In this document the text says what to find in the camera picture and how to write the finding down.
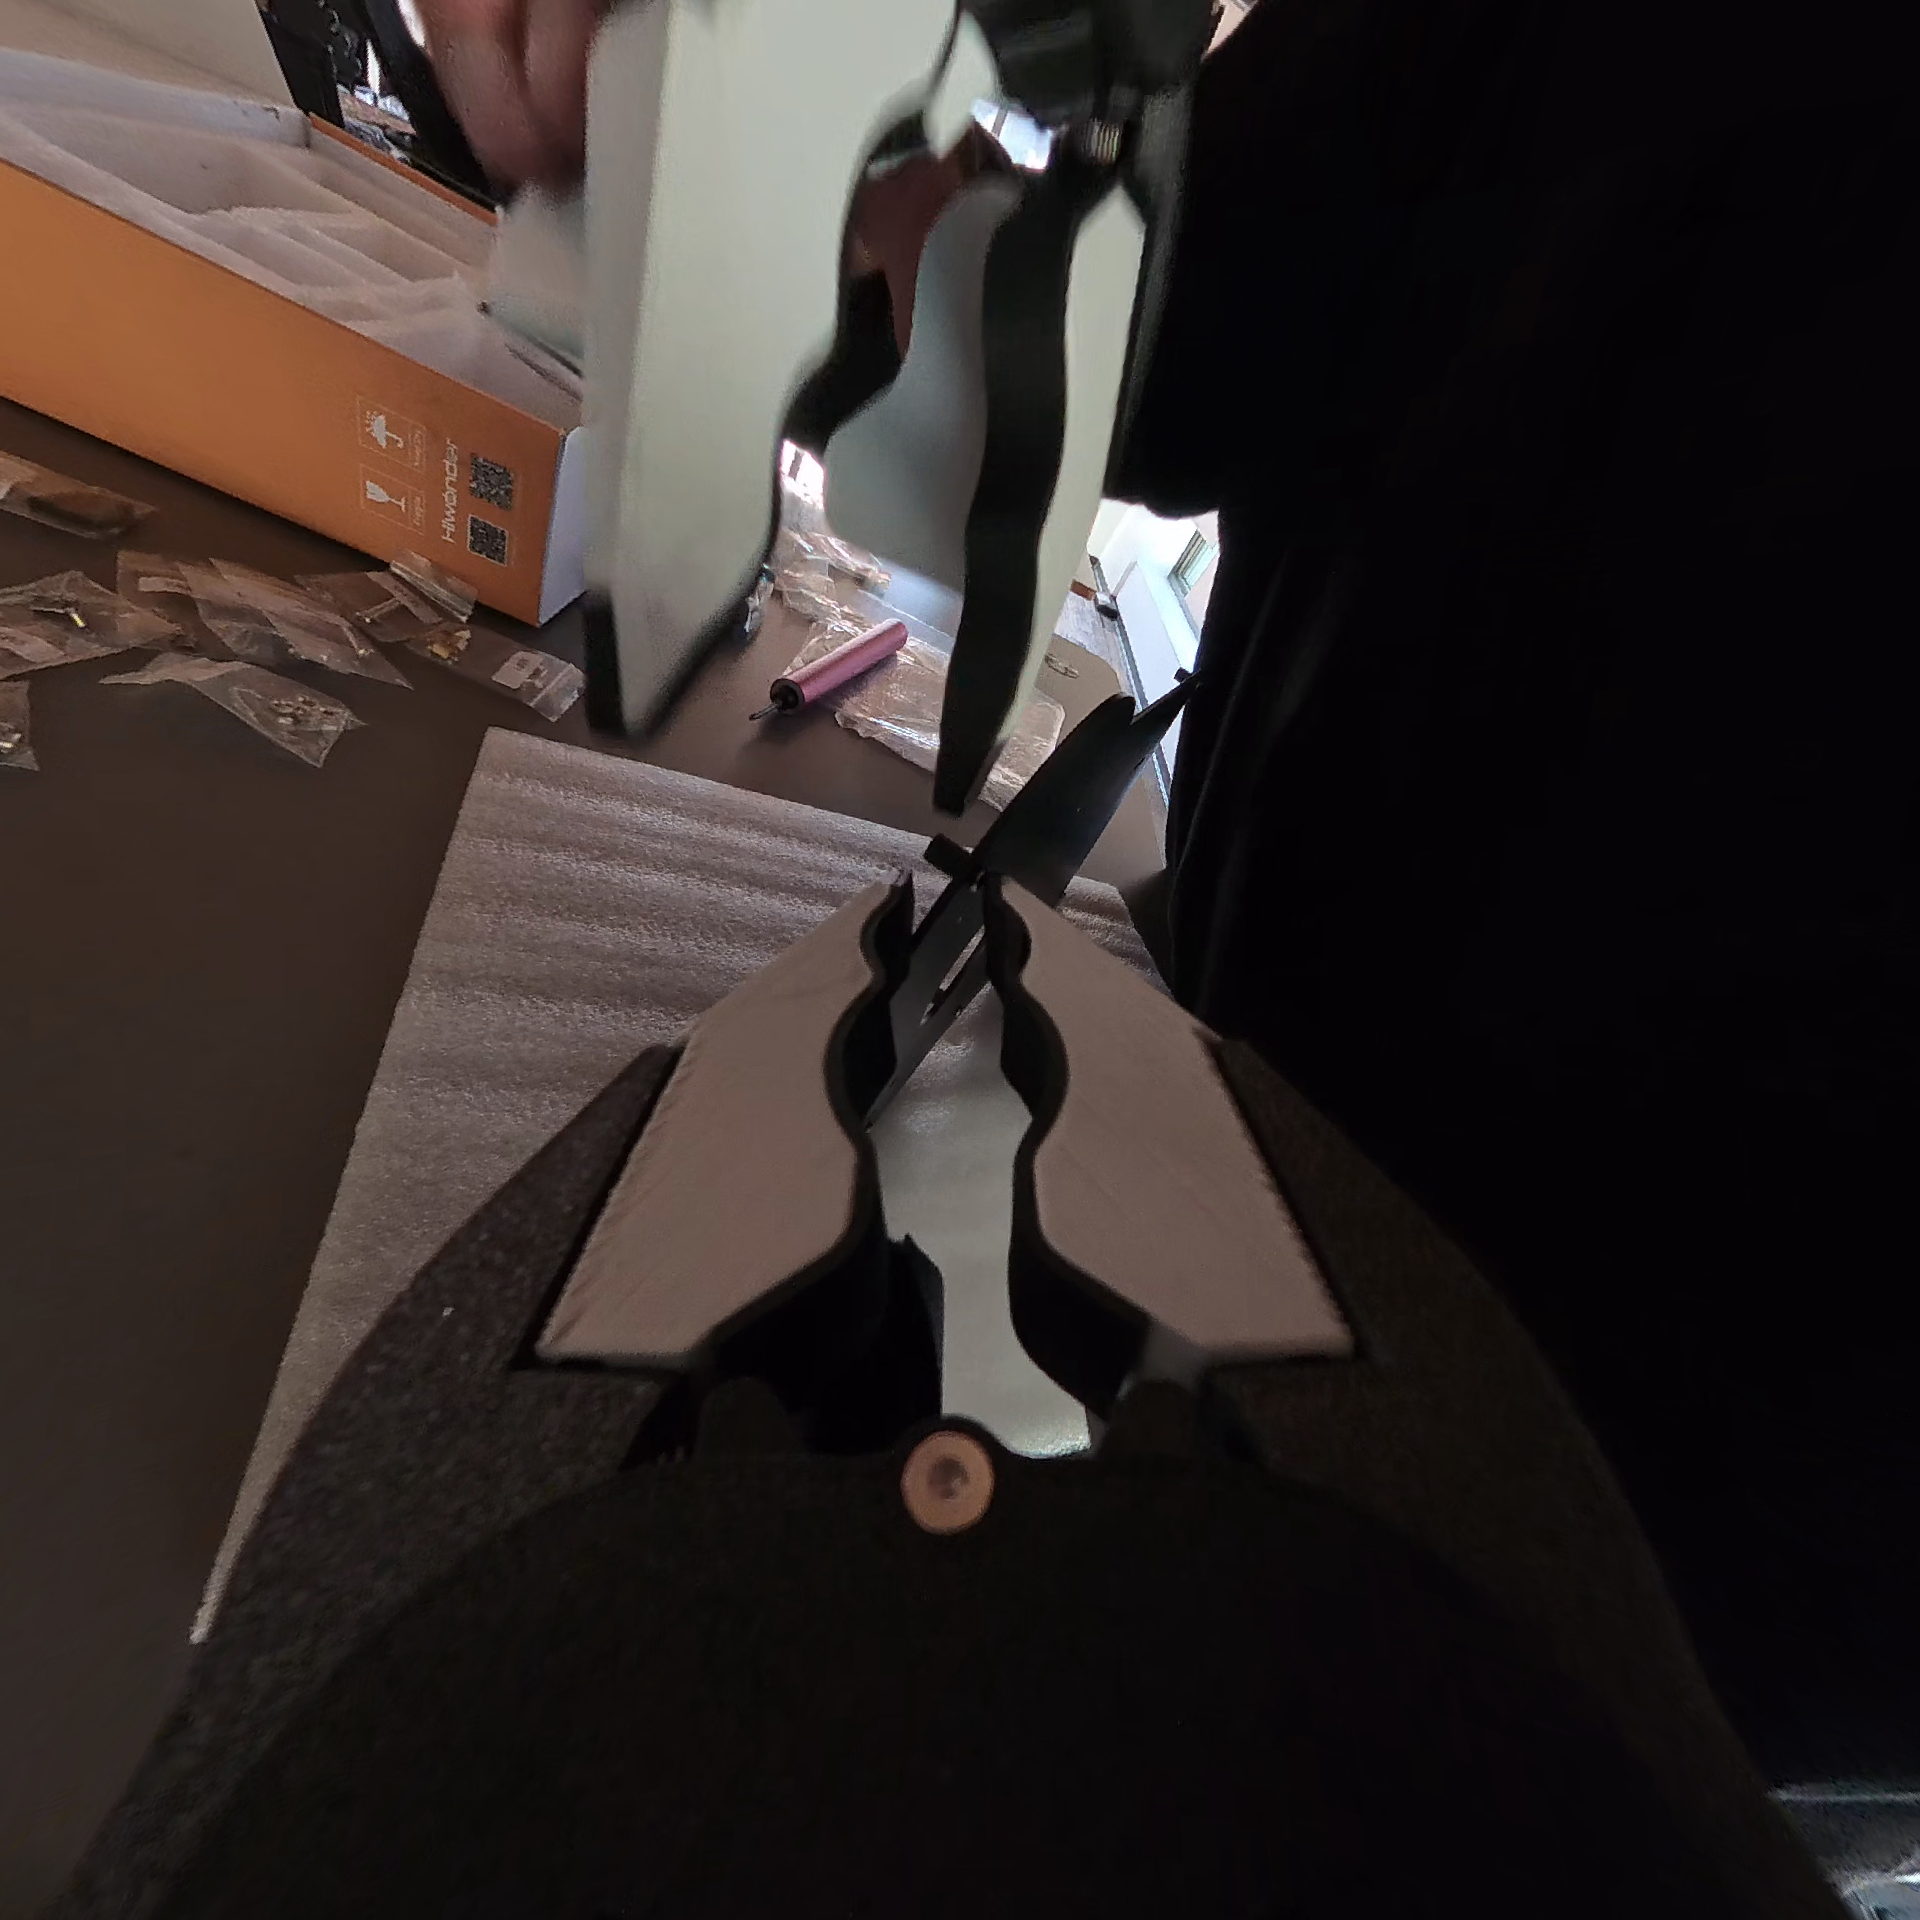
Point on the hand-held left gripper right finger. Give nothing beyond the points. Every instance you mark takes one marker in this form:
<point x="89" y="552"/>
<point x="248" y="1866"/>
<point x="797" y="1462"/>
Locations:
<point x="1185" y="1185"/>

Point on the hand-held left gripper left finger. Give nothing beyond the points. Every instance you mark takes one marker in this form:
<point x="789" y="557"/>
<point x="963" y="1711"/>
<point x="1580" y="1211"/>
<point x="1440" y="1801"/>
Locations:
<point x="704" y="1185"/>

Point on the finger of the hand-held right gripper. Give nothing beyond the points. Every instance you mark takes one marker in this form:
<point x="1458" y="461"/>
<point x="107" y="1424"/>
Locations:
<point x="690" y="299"/>
<point x="1089" y="389"/>

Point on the black metal chassis plate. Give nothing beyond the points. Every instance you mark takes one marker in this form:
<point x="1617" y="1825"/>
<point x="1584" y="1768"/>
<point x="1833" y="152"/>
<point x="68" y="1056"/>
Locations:
<point x="1073" y="797"/>

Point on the person's right hand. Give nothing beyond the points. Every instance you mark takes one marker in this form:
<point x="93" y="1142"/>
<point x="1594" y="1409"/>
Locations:
<point x="523" y="75"/>

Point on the white foam sheet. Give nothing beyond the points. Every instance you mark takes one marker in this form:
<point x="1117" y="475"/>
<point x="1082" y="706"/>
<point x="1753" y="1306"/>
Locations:
<point x="523" y="975"/>

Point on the crumpled clear plastic wrap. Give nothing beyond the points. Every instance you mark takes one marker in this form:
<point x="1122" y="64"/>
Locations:
<point x="826" y="570"/>

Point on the pink screwdriver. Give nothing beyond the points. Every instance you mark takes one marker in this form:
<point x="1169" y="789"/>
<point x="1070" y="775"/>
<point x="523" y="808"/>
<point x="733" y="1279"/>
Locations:
<point x="849" y="662"/>

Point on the large clear plastic bag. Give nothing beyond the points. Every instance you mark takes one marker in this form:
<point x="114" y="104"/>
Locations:
<point x="900" y="713"/>

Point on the orange cardboard box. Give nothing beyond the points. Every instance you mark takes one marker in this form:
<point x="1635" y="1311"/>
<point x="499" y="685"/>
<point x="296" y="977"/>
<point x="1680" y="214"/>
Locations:
<point x="225" y="345"/>

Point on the scattered small screw bags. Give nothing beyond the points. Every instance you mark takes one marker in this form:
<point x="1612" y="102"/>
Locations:
<point x="240" y="698"/>

